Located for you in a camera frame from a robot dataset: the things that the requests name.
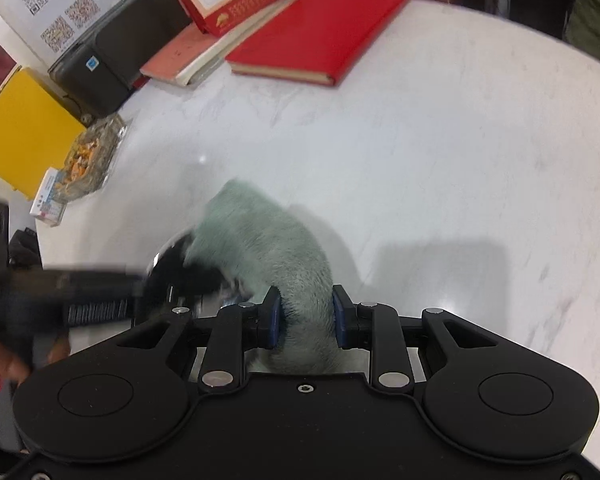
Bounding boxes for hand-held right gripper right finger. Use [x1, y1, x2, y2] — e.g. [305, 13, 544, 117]
[331, 285, 498, 391]

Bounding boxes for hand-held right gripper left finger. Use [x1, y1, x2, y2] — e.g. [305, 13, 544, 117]
[115, 286, 283, 391]

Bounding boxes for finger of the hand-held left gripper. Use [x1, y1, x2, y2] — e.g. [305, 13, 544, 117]
[126, 273, 149, 319]

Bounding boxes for stainless steel bowl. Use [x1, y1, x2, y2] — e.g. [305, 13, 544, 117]
[132, 232, 261, 332]

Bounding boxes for green and pink fluffy cloth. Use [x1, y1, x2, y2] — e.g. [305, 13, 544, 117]
[185, 178, 339, 376]

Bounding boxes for person's left hand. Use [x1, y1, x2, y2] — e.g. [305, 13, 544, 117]
[0, 332, 32, 396]

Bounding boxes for black pouch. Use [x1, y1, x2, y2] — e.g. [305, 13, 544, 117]
[7, 227, 44, 269]

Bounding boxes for small white blue carton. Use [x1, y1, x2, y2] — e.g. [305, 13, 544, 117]
[29, 167, 67, 226]

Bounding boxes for yellow box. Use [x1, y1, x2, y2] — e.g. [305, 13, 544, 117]
[0, 67, 89, 201]

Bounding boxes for salmon pink notebook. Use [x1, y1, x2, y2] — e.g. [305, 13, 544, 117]
[140, 0, 306, 87]

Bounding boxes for black printer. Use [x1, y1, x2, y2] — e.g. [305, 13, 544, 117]
[49, 0, 194, 119]

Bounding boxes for red hardcover notebook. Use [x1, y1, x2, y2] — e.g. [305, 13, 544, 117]
[225, 0, 412, 88]

